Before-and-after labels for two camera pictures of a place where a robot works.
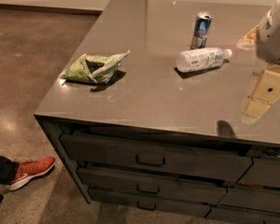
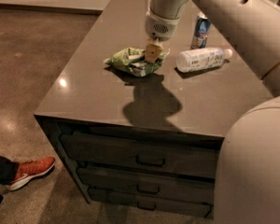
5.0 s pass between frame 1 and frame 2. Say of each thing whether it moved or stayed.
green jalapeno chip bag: moved
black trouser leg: stayed
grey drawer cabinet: stayed
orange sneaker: stayed
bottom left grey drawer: stayed
